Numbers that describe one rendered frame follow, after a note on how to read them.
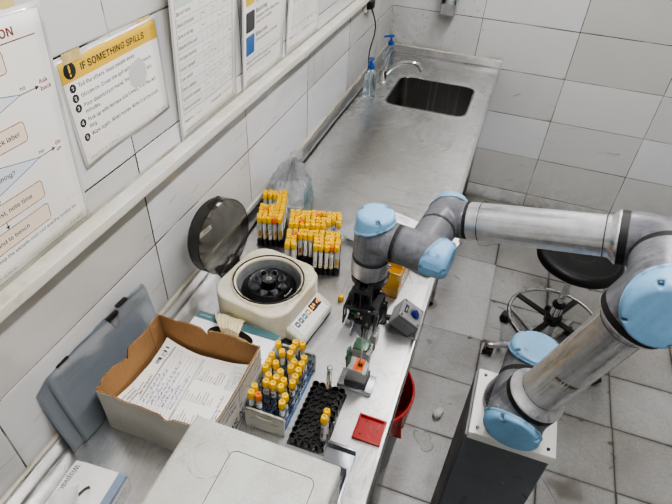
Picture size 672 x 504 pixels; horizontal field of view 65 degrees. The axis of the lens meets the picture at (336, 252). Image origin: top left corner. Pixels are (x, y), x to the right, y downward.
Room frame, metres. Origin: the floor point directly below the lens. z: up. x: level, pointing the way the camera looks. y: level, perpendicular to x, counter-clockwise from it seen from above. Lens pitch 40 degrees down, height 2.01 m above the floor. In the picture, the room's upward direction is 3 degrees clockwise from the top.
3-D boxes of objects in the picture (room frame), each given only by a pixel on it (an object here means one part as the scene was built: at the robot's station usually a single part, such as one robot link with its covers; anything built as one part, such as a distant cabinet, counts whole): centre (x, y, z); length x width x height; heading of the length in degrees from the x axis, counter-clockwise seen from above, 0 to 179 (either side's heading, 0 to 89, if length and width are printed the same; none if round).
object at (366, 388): (0.83, -0.07, 0.89); 0.09 x 0.05 x 0.04; 73
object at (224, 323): (0.91, 0.26, 0.92); 0.24 x 0.12 x 0.10; 73
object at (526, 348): (0.76, -0.45, 1.07); 0.13 x 0.12 x 0.14; 154
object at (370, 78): (2.60, -0.12, 0.97); 0.08 x 0.07 x 0.20; 166
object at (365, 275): (0.80, -0.07, 1.30); 0.08 x 0.08 x 0.05
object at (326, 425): (0.72, 0.02, 0.93); 0.17 x 0.09 x 0.11; 164
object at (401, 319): (1.03, -0.19, 0.92); 0.13 x 0.07 x 0.08; 73
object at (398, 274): (1.22, -0.15, 0.93); 0.13 x 0.13 x 0.10; 69
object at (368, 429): (0.69, -0.10, 0.88); 0.07 x 0.07 x 0.01; 73
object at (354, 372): (0.83, -0.07, 0.92); 0.05 x 0.04 x 0.06; 73
